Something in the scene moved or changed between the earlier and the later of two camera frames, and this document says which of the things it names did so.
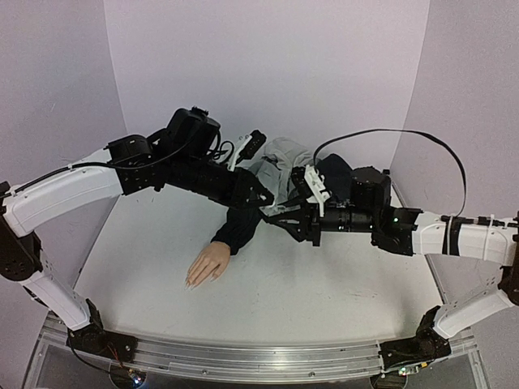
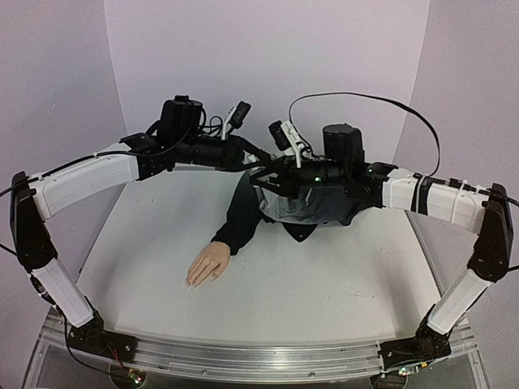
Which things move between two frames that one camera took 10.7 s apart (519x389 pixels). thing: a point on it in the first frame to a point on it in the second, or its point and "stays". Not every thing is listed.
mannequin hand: (209, 266) stays
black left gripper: (242, 193) to (235, 156)
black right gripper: (315, 223) to (285, 177)
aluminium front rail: (261, 361) stays
